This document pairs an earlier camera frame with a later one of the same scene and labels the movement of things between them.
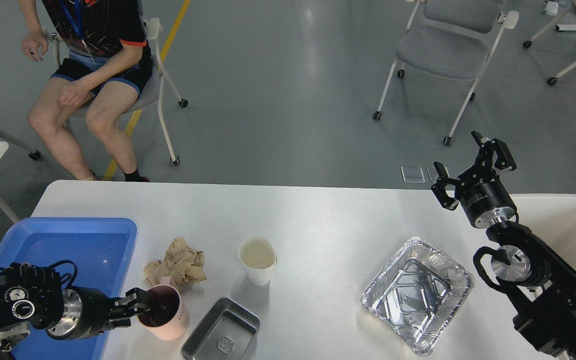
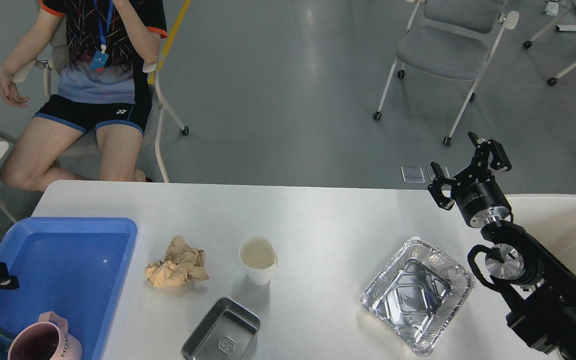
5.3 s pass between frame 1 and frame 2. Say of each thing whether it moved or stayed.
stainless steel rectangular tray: stayed
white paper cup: stayed
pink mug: moved
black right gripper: stayed
